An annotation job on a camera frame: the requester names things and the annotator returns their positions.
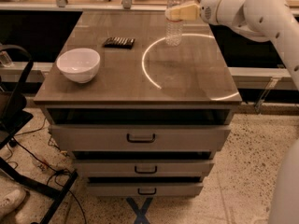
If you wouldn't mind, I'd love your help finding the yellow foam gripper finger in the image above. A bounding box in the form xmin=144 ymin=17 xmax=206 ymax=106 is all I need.
xmin=165 ymin=3 xmax=200 ymax=21

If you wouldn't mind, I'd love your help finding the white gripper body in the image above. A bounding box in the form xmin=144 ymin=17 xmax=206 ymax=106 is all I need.
xmin=200 ymin=0 xmax=221 ymax=24

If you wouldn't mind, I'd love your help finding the clear plastic water bottle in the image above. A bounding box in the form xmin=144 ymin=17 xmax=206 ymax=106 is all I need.
xmin=165 ymin=0 xmax=184 ymax=47

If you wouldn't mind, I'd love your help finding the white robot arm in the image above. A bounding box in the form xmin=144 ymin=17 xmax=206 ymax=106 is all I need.
xmin=165 ymin=0 xmax=299 ymax=224

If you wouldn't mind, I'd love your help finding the white ceramic bowl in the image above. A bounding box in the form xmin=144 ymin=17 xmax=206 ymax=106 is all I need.
xmin=56 ymin=48 xmax=100 ymax=83

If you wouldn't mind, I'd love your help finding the black chocolate bar pack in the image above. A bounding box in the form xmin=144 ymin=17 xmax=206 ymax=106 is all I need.
xmin=103 ymin=37 xmax=135 ymax=49

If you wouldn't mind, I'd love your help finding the grey drawer cabinet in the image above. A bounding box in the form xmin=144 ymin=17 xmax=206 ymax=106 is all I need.
xmin=35 ymin=12 xmax=241 ymax=186

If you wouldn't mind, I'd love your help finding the top grey drawer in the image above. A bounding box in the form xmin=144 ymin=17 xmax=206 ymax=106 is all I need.
xmin=50 ymin=125 xmax=230 ymax=152

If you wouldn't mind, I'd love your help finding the grey drawer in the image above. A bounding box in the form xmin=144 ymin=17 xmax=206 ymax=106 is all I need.
xmin=50 ymin=125 xmax=230 ymax=152
xmin=74 ymin=160 xmax=214 ymax=177
xmin=87 ymin=183 xmax=203 ymax=197

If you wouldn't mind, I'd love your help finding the black folding chair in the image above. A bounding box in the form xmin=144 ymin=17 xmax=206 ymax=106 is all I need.
xmin=0 ymin=44 xmax=79 ymax=224

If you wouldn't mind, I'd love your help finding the middle grey drawer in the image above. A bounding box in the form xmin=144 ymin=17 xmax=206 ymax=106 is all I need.
xmin=74 ymin=160 xmax=214 ymax=177

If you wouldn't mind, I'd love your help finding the bottom grey drawer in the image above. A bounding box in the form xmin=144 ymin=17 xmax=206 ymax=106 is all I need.
xmin=87 ymin=183 xmax=203 ymax=197

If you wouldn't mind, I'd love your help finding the white sneaker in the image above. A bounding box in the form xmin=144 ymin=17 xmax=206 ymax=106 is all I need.
xmin=0 ymin=189 xmax=26 ymax=219

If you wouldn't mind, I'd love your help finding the metal shelf rail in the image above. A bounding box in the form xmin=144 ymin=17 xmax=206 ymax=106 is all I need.
xmin=0 ymin=0 xmax=299 ymax=17

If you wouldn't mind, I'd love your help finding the black floor cable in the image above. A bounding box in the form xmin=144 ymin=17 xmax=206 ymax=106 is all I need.
xmin=6 ymin=119 xmax=88 ymax=224

